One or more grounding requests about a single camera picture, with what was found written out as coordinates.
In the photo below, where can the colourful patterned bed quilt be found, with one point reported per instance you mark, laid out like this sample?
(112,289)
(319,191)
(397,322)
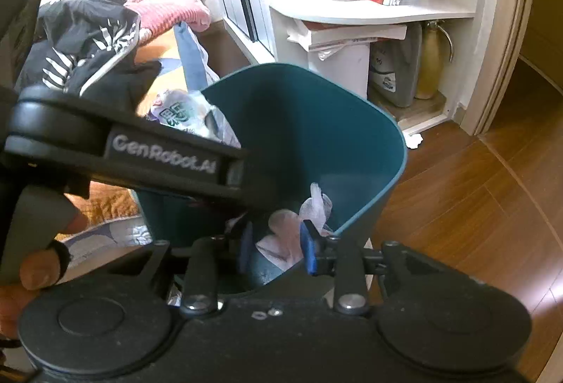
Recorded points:
(110,202)

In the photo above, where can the plain black cloth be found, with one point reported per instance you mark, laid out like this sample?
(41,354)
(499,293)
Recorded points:
(127,83)

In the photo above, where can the grey plastic jug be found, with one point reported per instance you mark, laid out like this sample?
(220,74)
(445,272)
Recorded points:
(396,70)

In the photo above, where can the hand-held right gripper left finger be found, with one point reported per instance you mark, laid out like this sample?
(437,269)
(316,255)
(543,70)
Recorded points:
(246,249)

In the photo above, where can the white tissue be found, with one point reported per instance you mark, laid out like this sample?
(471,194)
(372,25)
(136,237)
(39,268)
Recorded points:
(288,233)

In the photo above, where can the stack of white papers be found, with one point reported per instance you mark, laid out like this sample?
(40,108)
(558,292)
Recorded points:
(352,33)

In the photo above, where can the beige door frame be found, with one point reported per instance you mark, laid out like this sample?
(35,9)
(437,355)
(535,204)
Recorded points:
(506,35)

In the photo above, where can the person's left hand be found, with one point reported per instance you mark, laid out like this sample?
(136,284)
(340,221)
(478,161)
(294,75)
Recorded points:
(37,273)

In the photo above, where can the silver green snack packet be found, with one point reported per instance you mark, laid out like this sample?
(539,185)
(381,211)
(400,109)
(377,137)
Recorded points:
(184,112)

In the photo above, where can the black leaf-print garment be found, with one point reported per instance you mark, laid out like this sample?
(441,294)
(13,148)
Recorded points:
(83,39)

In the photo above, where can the teal plastic waste bin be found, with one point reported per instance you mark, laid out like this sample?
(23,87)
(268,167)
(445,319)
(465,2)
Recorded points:
(316,123)

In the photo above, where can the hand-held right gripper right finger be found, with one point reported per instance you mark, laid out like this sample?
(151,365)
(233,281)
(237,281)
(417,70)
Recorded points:
(309,251)

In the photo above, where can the crumpled white paper scrap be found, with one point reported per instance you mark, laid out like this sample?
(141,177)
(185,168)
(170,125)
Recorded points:
(413,141)

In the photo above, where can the white corner bookshelf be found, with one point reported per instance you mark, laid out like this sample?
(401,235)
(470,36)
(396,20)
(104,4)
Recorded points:
(378,15)

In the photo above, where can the pink knit blanket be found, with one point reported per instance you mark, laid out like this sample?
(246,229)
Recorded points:
(169,9)

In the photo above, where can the gold thermos flask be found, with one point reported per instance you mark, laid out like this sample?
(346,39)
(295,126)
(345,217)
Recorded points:
(433,57)

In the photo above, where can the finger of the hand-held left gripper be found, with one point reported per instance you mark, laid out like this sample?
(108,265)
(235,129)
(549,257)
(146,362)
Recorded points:
(253,180)

